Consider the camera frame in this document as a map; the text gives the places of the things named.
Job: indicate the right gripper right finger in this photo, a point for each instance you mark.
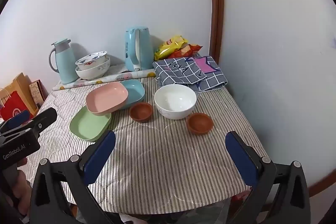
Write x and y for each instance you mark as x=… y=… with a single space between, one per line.
x=291 y=203

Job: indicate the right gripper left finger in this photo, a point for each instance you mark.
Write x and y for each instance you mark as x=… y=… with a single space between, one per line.
x=48 y=201

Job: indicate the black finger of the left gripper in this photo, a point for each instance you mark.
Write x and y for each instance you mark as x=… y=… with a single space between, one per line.
x=22 y=122

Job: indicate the pink square plate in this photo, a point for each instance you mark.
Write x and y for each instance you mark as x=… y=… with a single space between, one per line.
x=106 y=99

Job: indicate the blue square plate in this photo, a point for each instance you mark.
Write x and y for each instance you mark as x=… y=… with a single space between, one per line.
x=136 y=92

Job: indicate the brown clay bowl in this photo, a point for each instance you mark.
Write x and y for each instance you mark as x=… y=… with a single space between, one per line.
x=199 y=124
x=141 y=112

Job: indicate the large white bowl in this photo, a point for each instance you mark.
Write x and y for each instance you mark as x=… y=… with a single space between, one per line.
x=175 y=101

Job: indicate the person's left hand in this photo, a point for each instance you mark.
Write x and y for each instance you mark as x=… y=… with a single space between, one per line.
x=22 y=191

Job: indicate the red paper bag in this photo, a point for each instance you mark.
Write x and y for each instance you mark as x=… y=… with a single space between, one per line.
x=13 y=106

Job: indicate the patterned brown box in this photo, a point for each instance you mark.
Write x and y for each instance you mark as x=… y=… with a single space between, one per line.
x=37 y=93

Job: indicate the brown paper bag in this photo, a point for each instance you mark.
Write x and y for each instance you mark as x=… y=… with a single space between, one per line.
x=21 y=85

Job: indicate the green square plate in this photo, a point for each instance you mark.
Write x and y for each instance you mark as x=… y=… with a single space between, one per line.
x=87 y=126

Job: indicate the light blue thermos jug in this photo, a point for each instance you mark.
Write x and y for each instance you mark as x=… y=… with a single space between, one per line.
x=64 y=60

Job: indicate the white scroll pattern bowl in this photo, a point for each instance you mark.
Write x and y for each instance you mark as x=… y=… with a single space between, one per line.
x=94 y=72

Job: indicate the fish pattern porcelain bowl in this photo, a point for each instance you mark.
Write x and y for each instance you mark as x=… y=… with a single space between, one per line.
x=91 y=60

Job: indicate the fruit print table mat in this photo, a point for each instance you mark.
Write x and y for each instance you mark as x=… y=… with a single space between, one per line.
x=113 y=74

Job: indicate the striped quilted tablecloth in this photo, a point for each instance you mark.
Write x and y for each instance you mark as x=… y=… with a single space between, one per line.
x=159 y=167

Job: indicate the light blue electric kettle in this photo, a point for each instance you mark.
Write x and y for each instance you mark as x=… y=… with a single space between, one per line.
x=139 y=53

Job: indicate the grey checkered folded cloth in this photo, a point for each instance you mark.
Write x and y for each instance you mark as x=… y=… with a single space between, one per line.
x=198 y=73

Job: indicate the yellow chips bag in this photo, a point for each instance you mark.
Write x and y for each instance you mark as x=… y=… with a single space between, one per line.
x=170 y=46

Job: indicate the red chips bag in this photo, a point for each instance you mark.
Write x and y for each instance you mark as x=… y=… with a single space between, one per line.
x=188 y=51

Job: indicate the brown wooden door frame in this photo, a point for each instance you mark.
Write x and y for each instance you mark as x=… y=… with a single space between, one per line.
x=216 y=34

